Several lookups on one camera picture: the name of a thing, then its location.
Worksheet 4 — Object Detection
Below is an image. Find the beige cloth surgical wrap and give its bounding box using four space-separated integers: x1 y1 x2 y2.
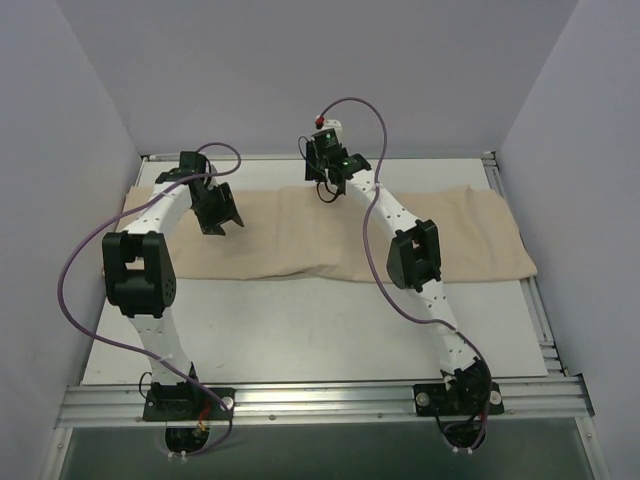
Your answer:
101 183 539 285

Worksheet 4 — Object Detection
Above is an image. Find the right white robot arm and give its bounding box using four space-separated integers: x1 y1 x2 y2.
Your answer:
306 121 492 413

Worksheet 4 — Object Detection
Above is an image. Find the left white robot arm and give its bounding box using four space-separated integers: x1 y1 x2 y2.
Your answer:
102 149 244 419

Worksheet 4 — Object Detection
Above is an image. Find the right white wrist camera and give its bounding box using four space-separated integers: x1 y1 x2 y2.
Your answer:
314 115 343 130

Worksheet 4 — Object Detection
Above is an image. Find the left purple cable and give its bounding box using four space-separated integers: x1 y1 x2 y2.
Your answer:
57 142 242 456

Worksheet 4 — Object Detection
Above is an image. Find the purple cable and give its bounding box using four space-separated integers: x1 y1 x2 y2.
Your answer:
57 142 242 456
312 96 489 449

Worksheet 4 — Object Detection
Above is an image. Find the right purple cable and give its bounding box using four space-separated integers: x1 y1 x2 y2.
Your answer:
312 96 489 449

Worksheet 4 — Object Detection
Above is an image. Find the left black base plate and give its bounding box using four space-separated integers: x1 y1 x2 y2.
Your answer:
142 383 236 422

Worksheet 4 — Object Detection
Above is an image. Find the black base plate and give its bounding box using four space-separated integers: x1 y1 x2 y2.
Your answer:
412 382 505 418
142 383 236 422

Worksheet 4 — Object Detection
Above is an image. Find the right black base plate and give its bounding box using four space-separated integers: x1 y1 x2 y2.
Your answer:
412 382 505 418

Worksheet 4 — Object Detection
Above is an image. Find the aluminium front rail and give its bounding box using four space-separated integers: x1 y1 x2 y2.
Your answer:
55 376 594 428

